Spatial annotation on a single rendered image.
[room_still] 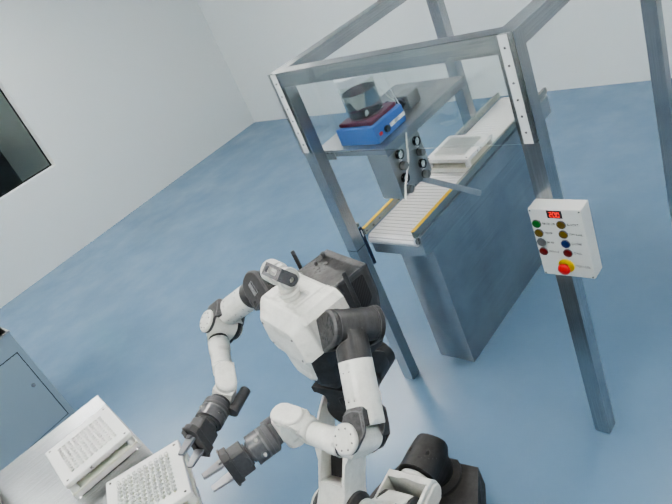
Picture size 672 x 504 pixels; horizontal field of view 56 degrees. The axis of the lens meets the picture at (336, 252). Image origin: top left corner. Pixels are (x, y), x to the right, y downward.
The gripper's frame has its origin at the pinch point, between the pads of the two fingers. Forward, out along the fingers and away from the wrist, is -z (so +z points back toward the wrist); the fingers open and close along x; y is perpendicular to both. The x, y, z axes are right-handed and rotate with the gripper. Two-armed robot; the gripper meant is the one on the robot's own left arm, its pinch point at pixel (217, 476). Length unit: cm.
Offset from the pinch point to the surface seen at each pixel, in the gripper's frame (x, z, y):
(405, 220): 16, 118, 84
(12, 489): 11, -63, 72
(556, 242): 2, 123, -4
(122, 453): 9, -24, 48
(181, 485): 4.2, -10.2, 11.0
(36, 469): 11, -54, 74
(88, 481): 9, -37, 46
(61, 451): 5, -42, 64
